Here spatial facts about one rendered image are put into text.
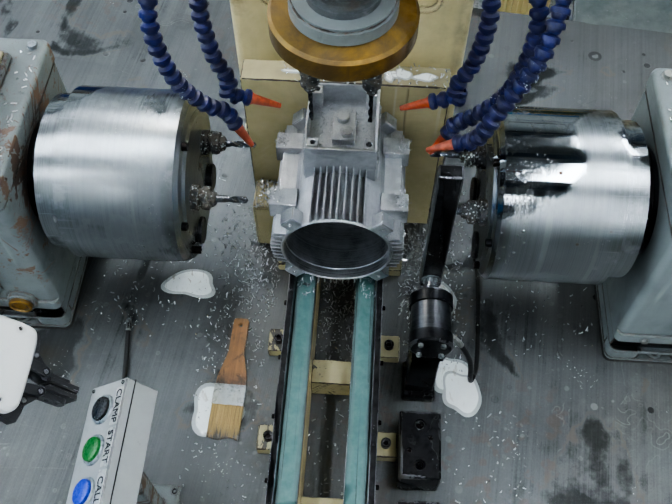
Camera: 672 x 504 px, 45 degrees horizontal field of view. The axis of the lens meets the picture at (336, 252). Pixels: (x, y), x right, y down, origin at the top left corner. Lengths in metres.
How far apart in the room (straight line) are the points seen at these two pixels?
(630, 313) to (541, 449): 0.24
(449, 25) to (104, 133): 0.52
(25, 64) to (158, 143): 0.25
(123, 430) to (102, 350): 0.38
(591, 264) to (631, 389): 0.29
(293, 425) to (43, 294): 0.45
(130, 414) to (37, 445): 0.35
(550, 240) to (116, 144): 0.59
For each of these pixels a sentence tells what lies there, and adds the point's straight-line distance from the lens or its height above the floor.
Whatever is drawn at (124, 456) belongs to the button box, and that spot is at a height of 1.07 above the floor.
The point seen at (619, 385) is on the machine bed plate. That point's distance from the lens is 1.37.
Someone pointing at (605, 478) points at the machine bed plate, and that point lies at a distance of 1.31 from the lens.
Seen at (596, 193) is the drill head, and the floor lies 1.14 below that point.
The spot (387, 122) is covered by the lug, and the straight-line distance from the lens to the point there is 1.20.
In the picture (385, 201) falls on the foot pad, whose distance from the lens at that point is 1.13.
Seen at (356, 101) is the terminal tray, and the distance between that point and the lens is 1.19.
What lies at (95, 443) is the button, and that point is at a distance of 1.01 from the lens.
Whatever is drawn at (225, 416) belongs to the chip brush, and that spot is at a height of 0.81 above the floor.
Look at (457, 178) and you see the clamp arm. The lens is 0.94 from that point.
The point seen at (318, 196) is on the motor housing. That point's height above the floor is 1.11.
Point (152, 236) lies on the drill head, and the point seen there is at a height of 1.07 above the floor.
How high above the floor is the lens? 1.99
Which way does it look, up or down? 58 degrees down
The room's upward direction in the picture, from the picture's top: straight up
